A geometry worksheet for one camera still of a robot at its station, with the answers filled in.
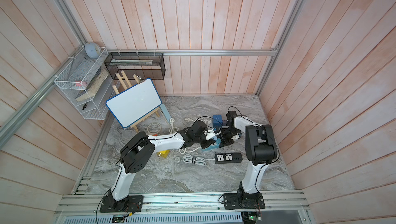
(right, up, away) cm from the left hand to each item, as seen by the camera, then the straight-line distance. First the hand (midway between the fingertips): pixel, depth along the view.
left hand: (212, 140), depth 91 cm
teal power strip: (+1, -3, -1) cm, 3 cm away
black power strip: (+6, -9, -5) cm, 12 cm away
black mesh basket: (-39, +44, -3) cm, 59 cm away
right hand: (+3, 0, +5) cm, 6 cm away
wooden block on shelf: (-64, +31, -11) cm, 72 cm away
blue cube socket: (+5, +11, +17) cm, 21 cm away
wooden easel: (-49, +34, -7) cm, 60 cm away
